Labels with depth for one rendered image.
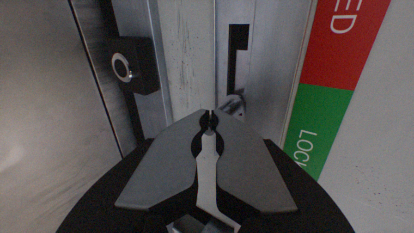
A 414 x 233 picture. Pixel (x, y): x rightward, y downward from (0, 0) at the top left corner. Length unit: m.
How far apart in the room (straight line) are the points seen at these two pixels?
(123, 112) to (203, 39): 0.17
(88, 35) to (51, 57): 0.04
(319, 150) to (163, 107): 0.17
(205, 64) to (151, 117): 0.12
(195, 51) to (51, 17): 0.14
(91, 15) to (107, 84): 0.08
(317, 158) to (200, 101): 0.13
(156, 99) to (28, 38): 0.13
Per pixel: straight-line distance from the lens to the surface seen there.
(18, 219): 0.30
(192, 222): 0.40
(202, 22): 0.18
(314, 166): 0.19
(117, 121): 0.29
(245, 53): 0.17
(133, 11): 0.23
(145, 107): 0.26
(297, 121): 0.17
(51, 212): 0.31
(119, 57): 0.21
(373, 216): 0.22
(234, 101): 0.17
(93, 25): 0.26
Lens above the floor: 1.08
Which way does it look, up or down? 29 degrees down
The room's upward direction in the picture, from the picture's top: 106 degrees clockwise
